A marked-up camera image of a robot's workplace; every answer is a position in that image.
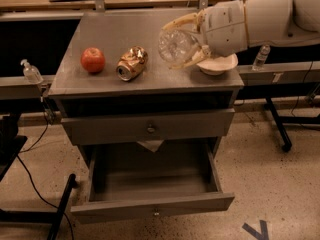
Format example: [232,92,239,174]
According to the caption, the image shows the crushed gold soda can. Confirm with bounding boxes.
[116,46,148,82]

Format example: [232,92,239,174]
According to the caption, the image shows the left hand sanitizer bottle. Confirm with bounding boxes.
[20,59,43,84]

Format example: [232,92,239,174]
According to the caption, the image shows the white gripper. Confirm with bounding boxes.
[162,0,248,69]

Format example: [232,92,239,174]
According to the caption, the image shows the clear plastic water bottle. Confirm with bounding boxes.
[158,29,201,66]

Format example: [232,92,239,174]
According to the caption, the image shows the black table leg right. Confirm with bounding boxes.
[265,97,320,152]

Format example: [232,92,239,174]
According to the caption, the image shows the black stand leg left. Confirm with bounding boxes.
[0,174,76,240]

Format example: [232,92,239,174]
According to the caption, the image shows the open grey lower drawer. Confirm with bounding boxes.
[71,138,234,223]

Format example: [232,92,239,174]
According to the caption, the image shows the right background water bottle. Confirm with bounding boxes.
[252,44,271,71]

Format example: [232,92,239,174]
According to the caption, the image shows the closed grey upper drawer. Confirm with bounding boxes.
[61,109,235,145]

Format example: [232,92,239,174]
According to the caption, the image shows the black floor cable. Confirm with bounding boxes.
[15,112,75,240]

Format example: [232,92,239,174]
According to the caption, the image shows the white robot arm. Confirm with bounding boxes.
[158,0,320,70]

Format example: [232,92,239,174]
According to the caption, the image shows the white paper bowl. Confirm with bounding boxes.
[197,54,238,76]

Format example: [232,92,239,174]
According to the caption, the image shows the grey metal rail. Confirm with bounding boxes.
[0,61,320,100]

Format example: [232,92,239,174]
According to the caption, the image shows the grey drawer cabinet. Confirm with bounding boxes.
[49,9,243,157]

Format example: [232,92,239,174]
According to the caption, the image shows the red apple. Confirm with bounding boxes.
[80,47,105,73]

